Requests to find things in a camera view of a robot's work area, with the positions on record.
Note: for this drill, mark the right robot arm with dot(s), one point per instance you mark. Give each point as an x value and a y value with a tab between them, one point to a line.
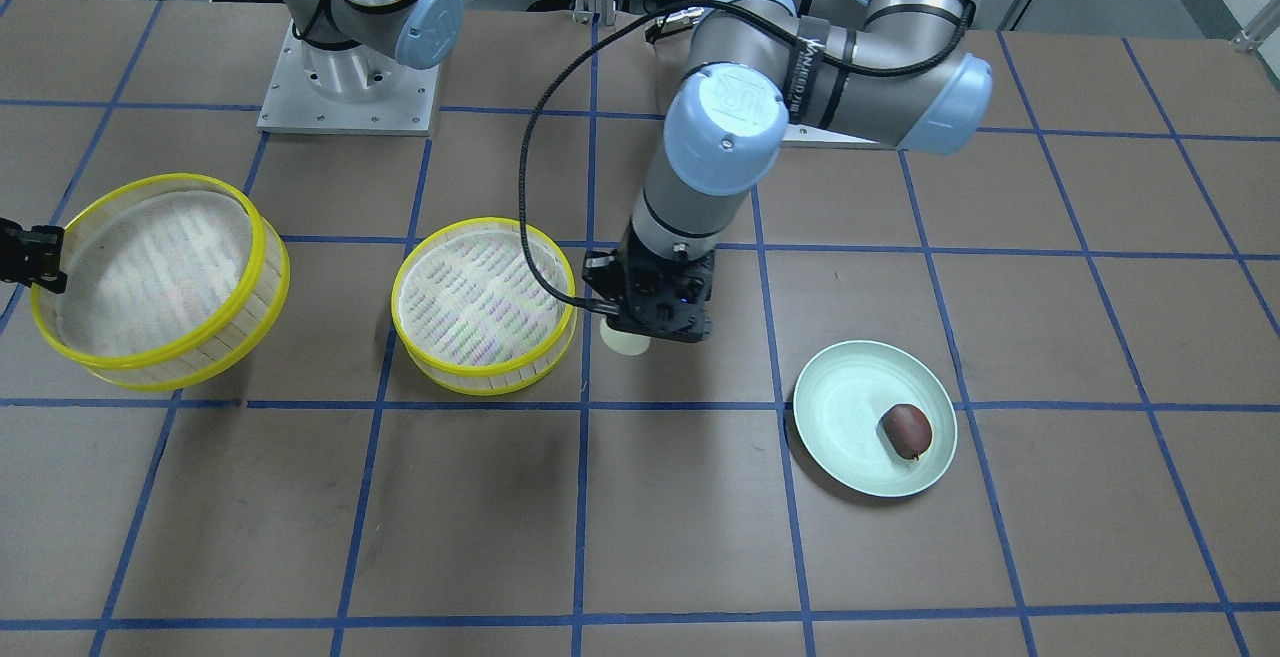
418	34

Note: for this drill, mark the yellow steamer basket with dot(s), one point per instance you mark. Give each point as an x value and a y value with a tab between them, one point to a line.
173	279
469	307

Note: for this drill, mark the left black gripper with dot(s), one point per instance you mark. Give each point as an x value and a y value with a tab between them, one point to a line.
597	268

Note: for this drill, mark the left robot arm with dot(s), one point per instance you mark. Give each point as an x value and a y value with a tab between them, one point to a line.
754	68

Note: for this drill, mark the light green plate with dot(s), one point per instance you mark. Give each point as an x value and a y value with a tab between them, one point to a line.
839	398

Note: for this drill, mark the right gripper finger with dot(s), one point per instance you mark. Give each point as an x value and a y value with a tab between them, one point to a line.
32	256

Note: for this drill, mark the dark red bun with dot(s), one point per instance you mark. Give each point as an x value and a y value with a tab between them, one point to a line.
908	430

